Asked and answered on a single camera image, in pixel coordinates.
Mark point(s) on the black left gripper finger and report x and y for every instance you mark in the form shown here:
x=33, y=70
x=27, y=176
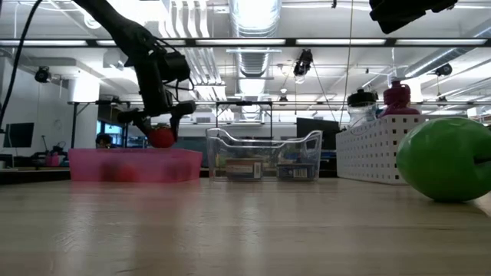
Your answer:
x=175, y=124
x=142, y=124

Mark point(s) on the magenta plastic water bottle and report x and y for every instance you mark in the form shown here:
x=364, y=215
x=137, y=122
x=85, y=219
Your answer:
x=397, y=99

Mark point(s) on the black metal table frame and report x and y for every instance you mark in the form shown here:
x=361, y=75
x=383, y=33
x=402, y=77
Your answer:
x=245, y=102
x=73, y=122

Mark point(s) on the silver tuna can blue label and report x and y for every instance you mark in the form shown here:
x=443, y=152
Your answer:
x=295, y=171

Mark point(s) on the pink plastic tray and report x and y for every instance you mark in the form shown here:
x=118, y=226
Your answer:
x=153, y=165

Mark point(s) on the clear plastic bin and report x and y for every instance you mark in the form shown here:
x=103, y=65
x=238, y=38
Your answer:
x=268, y=147

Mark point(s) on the red round fruit green leaves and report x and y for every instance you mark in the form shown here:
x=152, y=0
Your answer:
x=161, y=138

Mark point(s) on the gold-lid can red label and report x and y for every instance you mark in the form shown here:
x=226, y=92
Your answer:
x=243, y=168

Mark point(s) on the small black monitor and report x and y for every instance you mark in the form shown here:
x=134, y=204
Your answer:
x=19, y=134

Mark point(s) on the black hanging camera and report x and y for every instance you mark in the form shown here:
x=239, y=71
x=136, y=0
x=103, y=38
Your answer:
x=304, y=61

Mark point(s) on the black computer monitor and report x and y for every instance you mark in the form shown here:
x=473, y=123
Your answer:
x=318, y=126

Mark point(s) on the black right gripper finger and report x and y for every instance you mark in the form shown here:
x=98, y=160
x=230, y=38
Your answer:
x=395, y=15

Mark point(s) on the black frame bar with lights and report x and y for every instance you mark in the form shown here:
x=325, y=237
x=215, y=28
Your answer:
x=290, y=42

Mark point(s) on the white perforated basket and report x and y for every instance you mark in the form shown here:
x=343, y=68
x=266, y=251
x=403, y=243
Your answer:
x=368, y=153

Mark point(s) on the person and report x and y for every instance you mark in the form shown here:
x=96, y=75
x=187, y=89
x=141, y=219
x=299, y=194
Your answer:
x=103, y=140

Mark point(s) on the black ceiling camera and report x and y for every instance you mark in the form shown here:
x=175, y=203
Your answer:
x=42, y=74
x=444, y=69

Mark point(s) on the clear bottle black lid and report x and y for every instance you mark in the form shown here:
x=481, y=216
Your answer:
x=361, y=101

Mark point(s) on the green apple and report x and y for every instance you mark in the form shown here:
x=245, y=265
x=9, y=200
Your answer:
x=441, y=161

